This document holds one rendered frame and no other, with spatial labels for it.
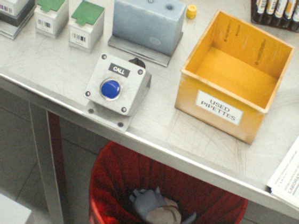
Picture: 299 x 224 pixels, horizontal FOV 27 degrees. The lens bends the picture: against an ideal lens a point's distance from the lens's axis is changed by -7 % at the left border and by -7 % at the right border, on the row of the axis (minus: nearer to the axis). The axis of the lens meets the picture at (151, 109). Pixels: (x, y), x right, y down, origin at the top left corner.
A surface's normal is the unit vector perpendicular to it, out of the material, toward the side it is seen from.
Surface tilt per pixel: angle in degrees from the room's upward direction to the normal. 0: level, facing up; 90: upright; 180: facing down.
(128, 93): 30
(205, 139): 0
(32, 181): 0
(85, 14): 0
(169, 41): 90
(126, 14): 90
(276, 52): 90
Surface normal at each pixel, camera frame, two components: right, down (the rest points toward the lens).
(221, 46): -0.47, 0.74
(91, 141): 0.08, -0.51
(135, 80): -0.14, -0.05
